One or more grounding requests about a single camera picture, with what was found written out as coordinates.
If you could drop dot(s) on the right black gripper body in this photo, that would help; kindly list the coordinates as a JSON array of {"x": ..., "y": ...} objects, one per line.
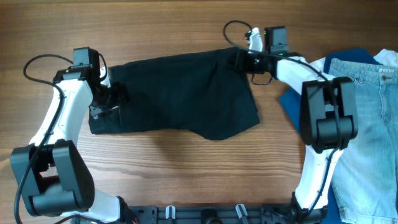
[{"x": 241, "y": 61}]

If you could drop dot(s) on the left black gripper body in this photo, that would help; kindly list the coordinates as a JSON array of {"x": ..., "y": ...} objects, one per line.
[{"x": 112, "y": 98}]

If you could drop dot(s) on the black shorts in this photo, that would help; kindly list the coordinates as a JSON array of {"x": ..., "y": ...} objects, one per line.
[{"x": 200, "y": 92}]

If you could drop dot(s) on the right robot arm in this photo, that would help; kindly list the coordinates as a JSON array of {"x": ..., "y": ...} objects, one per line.
[{"x": 328, "y": 116}]

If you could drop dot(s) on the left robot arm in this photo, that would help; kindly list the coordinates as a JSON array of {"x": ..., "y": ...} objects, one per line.
[{"x": 53, "y": 180}]

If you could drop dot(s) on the blue garment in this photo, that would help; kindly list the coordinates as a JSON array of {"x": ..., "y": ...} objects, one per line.
[{"x": 290, "y": 101}]

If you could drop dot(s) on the white garment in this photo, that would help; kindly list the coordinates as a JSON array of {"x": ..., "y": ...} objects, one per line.
[{"x": 385, "y": 57}]

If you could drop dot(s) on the light blue jeans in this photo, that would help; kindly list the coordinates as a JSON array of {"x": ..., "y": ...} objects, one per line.
[{"x": 365, "y": 178}]

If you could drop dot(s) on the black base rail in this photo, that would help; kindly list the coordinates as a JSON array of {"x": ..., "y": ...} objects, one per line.
[{"x": 263, "y": 214}]

